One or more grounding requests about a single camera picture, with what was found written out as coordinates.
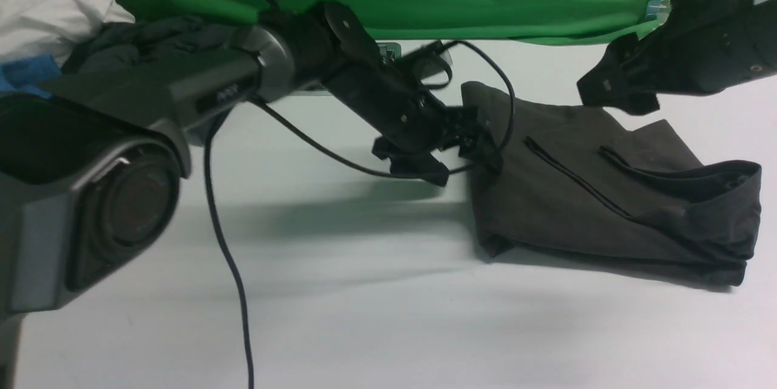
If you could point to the dark teal crumpled garment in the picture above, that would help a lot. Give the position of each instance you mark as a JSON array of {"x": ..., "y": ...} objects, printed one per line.
[{"x": 121, "y": 46}]

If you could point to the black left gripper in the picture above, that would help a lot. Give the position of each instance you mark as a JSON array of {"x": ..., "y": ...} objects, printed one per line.
[{"x": 412, "y": 122}]

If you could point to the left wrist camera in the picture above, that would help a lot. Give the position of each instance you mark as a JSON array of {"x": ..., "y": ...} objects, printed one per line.
[{"x": 425, "y": 62}]

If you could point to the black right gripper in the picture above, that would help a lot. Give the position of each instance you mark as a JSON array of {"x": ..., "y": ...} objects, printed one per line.
[{"x": 705, "y": 47}]

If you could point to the blue binder clip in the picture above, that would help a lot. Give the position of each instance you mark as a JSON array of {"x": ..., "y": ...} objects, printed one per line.
[{"x": 658, "y": 11}]

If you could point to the blue crumpled garment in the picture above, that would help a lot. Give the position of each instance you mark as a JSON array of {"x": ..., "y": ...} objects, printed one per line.
[{"x": 25, "y": 75}]

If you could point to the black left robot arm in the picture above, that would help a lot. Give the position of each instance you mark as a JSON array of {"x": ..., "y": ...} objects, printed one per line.
[{"x": 91, "y": 175}]

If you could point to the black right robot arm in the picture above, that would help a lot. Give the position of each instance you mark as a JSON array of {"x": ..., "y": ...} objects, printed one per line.
[{"x": 703, "y": 48}]

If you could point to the white crumpled garment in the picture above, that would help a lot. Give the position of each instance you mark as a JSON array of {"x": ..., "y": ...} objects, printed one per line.
[{"x": 54, "y": 27}]

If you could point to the metal table cable hatch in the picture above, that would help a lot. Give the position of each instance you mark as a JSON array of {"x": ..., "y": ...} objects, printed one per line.
[{"x": 389, "y": 51}]

